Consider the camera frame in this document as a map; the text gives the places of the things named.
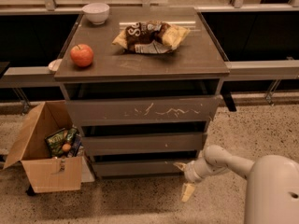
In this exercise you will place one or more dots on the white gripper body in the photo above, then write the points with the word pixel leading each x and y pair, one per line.
pixel 191 174

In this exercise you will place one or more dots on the grey bottom drawer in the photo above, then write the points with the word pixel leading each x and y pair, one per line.
pixel 126 168

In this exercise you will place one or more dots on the grey drawer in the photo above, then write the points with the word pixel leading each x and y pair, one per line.
pixel 126 168
pixel 142 111
pixel 131 144

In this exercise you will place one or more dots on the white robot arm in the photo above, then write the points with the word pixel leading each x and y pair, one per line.
pixel 272 191

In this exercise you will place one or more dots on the grey top drawer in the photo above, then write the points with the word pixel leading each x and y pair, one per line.
pixel 142 111

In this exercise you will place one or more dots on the grey middle drawer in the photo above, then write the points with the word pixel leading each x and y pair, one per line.
pixel 131 144

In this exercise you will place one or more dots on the grey drawer cabinet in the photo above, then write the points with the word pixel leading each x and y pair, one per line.
pixel 195 69

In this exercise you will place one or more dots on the blue snack packet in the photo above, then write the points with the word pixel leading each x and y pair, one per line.
pixel 75 147

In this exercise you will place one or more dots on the small orange fruit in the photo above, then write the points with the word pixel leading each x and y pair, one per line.
pixel 66 147

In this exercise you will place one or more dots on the green snack bag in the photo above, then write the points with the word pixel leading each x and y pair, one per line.
pixel 56 140

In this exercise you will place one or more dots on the brown chip bag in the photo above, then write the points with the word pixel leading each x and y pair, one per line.
pixel 151 37

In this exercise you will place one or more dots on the cardboard box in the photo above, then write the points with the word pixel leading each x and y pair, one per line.
pixel 45 174

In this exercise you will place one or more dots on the red apple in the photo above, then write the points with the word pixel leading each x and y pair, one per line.
pixel 81 55

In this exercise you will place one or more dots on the white bowl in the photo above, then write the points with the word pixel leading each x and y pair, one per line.
pixel 96 13

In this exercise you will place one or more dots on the grey metal bench rail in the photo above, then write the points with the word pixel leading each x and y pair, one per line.
pixel 29 77

